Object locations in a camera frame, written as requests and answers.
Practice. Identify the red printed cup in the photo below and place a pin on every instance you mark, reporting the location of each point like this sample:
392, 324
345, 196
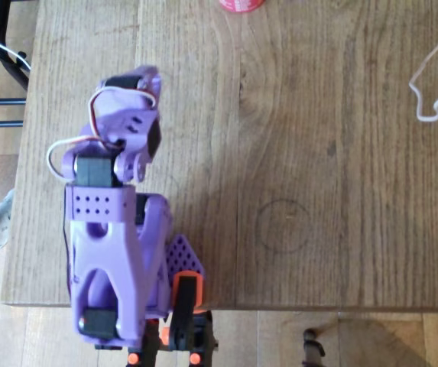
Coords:
241, 4

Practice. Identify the purple gripper black servo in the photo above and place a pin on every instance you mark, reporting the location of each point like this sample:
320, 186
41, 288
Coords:
124, 82

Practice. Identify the purple robot arm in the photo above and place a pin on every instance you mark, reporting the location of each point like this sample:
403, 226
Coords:
100, 248

